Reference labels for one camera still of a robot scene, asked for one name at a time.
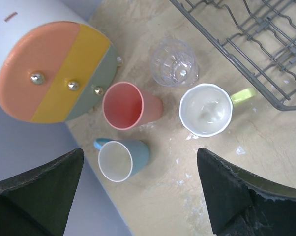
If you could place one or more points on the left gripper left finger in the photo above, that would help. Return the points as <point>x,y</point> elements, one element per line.
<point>38,202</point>

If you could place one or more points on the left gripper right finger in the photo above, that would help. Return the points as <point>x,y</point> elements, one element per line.
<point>241,203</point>

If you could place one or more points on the light blue mug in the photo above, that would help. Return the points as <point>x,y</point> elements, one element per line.
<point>119,160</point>

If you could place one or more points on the light green mug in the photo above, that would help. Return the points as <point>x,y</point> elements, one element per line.
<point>206,109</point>

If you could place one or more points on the salmon pink tumbler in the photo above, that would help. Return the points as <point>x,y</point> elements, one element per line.
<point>126,106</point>

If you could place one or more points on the round drawer cabinet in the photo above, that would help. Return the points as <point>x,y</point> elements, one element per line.
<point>54,66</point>

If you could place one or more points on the grey wire dish rack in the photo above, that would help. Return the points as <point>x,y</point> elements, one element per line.
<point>258,37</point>

